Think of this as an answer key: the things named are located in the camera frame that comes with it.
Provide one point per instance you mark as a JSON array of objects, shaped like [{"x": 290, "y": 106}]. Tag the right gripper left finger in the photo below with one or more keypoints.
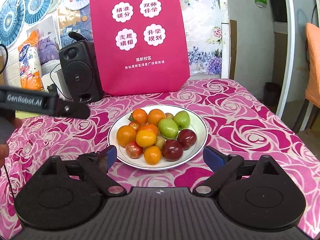
[{"x": 96, "y": 165}]

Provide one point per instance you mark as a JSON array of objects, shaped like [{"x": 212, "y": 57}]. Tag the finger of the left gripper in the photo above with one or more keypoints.
[{"x": 68, "y": 109}]

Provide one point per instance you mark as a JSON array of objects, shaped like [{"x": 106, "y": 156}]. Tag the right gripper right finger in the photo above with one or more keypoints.
[{"x": 224, "y": 167}]

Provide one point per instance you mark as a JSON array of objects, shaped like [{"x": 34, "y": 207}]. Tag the small red apple back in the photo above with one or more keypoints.
[{"x": 133, "y": 150}]

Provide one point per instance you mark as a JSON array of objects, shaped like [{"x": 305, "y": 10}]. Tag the large orange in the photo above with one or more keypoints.
[
  {"x": 125, "y": 135},
  {"x": 155, "y": 116}
]

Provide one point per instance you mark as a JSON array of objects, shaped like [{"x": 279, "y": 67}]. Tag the dark red plum back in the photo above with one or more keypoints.
[{"x": 187, "y": 138}]

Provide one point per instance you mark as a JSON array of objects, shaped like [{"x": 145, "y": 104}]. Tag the dark red plum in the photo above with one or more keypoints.
[
  {"x": 172, "y": 150},
  {"x": 187, "y": 138}
]

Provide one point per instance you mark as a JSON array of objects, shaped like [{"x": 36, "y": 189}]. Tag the dark red plum front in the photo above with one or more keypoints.
[{"x": 172, "y": 150}]

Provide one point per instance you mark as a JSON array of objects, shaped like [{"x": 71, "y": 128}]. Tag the yellow orange small fruit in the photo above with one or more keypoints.
[{"x": 145, "y": 138}]

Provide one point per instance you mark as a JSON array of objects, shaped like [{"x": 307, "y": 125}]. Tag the small orange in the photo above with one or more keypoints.
[{"x": 152, "y": 155}]

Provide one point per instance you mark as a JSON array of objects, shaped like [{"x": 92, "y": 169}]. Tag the green apple back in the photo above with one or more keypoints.
[{"x": 182, "y": 120}]

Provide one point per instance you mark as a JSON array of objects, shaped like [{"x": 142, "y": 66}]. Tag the green apple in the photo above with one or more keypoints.
[
  {"x": 168, "y": 128},
  {"x": 182, "y": 120}
]

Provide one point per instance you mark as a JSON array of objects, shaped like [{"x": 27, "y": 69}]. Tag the mandarin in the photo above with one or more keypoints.
[
  {"x": 149, "y": 127},
  {"x": 139, "y": 116}
]

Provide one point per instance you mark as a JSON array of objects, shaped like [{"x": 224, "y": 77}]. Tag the green apple front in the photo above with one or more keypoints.
[{"x": 168, "y": 128}]

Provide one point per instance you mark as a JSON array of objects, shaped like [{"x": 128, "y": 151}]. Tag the brown kiwi front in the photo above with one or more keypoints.
[{"x": 160, "y": 141}]

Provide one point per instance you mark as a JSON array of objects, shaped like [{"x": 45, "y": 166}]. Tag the brown kiwi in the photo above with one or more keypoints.
[
  {"x": 169, "y": 116},
  {"x": 160, "y": 141}
]

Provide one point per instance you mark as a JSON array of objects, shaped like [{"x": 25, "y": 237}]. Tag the large orange front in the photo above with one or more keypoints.
[{"x": 155, "y": 116}]

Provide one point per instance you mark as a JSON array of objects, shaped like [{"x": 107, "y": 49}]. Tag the red yellow apple front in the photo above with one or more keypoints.
[{"x": 135, "y": 125}]

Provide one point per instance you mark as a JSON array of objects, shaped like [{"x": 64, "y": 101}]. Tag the mandarin back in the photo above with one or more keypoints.
[{"x": 149, "y": 127}]

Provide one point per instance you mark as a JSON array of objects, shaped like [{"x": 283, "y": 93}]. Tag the white coffee cup box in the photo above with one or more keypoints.
[{"x": 55, "y": 82}]

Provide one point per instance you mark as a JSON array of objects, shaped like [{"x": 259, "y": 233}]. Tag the orange paper cup pack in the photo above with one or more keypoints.
[{"x": 29, "y": 63}]

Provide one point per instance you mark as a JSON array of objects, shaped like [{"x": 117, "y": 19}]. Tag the black speaker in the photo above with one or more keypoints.
[{"x": 81, "y": 73}]

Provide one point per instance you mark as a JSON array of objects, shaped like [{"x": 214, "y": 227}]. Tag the pink rose tablecloth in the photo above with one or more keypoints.
[{"x": 237, "y": 123}]

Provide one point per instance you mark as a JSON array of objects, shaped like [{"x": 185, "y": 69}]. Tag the bedding poster purple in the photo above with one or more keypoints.
[{"x": 48, "y": 44}]

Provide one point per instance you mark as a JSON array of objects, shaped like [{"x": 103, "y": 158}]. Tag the white ceramic plate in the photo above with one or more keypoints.
[{"x": 196, "y": 124}]

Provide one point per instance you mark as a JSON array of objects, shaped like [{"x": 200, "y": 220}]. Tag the black microphone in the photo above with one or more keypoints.
[{"x": 76, "y": 36}]

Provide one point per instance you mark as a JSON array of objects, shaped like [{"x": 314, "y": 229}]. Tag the black trash bin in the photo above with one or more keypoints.
[{"x": 272, "y": 92}]

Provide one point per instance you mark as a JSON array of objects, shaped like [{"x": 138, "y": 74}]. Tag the blue paper fan left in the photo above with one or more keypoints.
[{"x": 12, "y": 19}]

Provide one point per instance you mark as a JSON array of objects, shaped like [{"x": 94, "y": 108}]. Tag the blue paper fan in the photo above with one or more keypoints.
[
  {"x": 35, "y": 10},
  {"x": 12, "y": 19}
]

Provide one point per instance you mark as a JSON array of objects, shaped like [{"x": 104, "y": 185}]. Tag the bedding poster blue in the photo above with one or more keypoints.
[{"x": 78, "y": 21}]

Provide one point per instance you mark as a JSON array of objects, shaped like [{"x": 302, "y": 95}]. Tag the blue paper fan right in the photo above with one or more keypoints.
[{"x": 35, "y": 10}]

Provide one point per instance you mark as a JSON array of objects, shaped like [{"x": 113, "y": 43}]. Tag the pink tote bag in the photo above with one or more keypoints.
[{"x": 140, "y": 45}]

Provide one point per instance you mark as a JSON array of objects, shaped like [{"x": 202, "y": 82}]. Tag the orange chair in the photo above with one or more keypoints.
[{"x": 312, "y": 90}]

